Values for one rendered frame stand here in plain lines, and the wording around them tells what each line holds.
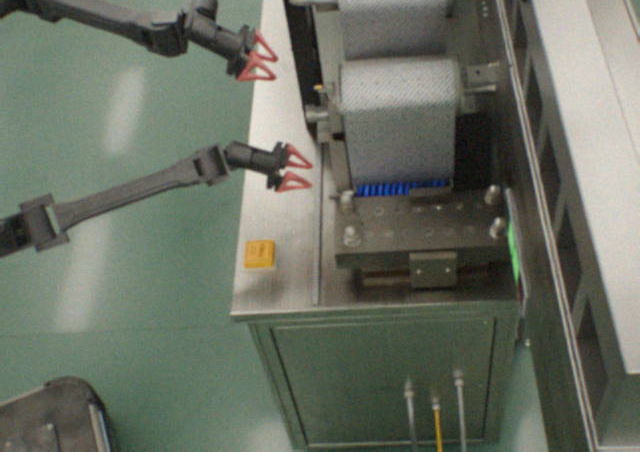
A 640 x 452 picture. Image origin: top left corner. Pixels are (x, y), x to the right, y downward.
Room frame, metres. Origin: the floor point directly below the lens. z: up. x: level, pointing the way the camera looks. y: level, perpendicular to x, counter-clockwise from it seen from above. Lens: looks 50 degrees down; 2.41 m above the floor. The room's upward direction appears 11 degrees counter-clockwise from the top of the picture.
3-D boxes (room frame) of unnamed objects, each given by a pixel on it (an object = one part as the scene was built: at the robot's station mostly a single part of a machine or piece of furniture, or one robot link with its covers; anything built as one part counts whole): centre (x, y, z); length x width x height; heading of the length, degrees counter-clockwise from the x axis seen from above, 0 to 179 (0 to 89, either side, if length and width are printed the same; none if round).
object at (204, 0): (1.37, 0.20, 1.45); 0.12 x 0.11 x 0.09; 82
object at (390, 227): (1.07, -0.22, 1.00); 0.40 x 0.16 x 0.06; 81
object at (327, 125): (1.32, -0.06, 1.05); 0.06 x 0.05 x 0.31; 81
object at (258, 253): (1.15, 0.16, 0.91); 0.07 x 0.07 x 0.02; 81
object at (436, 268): (0.98, -0.22, 0.97); 0.10 x 0.03 x 0.11; 81
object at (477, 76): (1.23, -0.39, 1.28); 0.06 x 0.05 x 0.02; 81
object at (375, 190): (1.17, -0.20, 1.03); 0.21 x 0.04 x 0.03; 81
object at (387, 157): (1.20, -0.20, 1.11); 0.23 x 0.01 x 0.18; 81
